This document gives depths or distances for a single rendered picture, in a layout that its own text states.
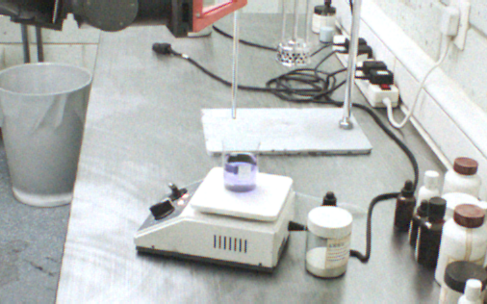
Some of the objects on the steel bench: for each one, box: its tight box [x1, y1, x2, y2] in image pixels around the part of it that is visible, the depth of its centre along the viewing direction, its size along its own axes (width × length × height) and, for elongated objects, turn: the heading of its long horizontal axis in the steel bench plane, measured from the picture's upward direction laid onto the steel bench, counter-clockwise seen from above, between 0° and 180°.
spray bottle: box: [320, 0, 335, 42], centre depth 203 cm, size 4×4×11 cm
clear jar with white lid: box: [304, 206, 352, 279], centre depth 107 cm, size 6×6×8 cm
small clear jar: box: [442, 192, 478, 221], centre depth 116 cm, size 6×6×7 cm
